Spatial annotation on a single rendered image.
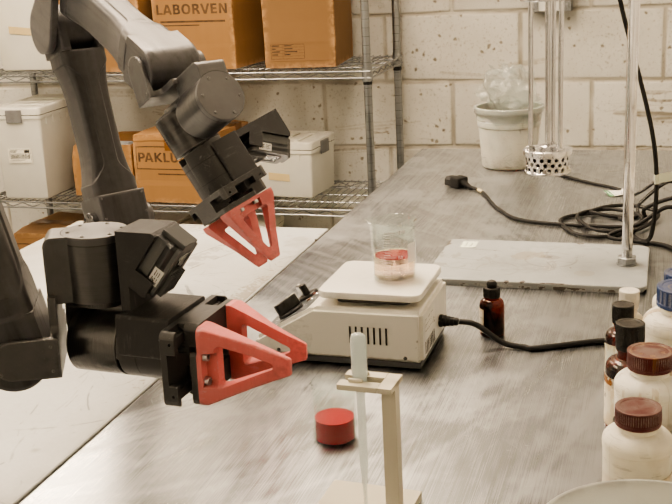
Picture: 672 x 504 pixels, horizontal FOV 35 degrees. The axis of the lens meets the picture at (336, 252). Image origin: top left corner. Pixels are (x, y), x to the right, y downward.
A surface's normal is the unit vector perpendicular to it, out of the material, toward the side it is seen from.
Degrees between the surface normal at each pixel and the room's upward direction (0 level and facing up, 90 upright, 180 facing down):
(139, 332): 89
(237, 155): 64
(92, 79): 73
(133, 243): 89
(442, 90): 90
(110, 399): 0
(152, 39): 23
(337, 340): 90
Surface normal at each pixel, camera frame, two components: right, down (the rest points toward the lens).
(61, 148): 0.97, 0.07
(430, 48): -0.29, 0.28
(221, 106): 0.52, -0.26
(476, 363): -0.05, -0.96
